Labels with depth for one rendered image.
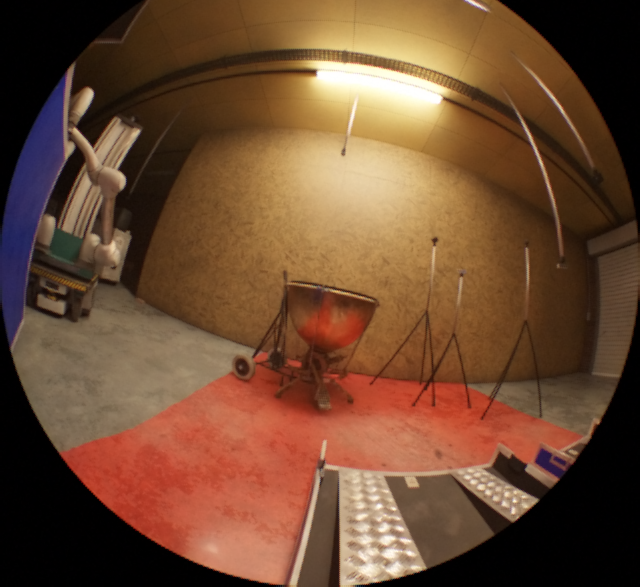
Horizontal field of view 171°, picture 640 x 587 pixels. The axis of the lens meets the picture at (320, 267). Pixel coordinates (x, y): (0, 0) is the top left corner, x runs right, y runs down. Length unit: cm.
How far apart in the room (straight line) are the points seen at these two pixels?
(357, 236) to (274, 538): 261
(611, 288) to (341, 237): 607
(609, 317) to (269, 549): 623
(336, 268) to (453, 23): 305
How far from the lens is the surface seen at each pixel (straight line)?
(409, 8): 261
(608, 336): 620
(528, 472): 117
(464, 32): 272
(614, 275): 632
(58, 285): 196
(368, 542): 67
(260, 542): 73
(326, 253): 252
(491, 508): 96
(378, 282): 250
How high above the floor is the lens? 66
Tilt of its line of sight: 11 degrees up
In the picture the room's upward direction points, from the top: 13 degrees clockwise
